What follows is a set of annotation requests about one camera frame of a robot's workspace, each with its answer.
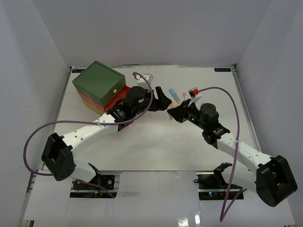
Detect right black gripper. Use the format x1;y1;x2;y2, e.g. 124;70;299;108
168;99;207;131

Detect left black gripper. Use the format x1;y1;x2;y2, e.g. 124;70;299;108
133;87;171;117

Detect salmon cap marker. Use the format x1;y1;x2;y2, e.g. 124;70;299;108
183;92;188;101

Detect orange red drawer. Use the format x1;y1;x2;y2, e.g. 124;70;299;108
104;85;131;112

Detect green drawer storage box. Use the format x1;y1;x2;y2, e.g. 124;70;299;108
72;61;126;106

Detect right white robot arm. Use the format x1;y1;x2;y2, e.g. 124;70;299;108
168;100;298;207

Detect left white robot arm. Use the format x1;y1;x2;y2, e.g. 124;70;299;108
42;86;172;189

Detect blue highlighter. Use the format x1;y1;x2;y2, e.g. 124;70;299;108
169;88;181;104

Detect blue corner label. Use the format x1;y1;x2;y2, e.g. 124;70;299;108
214;68;231;72

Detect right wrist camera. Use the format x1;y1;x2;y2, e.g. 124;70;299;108
188;87;202;105

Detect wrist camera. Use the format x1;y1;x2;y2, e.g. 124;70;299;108
188;87;202;105
134;73;153;90

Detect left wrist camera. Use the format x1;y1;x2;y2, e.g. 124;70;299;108
134;73;153;90

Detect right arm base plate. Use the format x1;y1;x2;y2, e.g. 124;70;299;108
193;173;244;201

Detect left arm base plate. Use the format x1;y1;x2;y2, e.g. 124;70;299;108
72;175;115;190

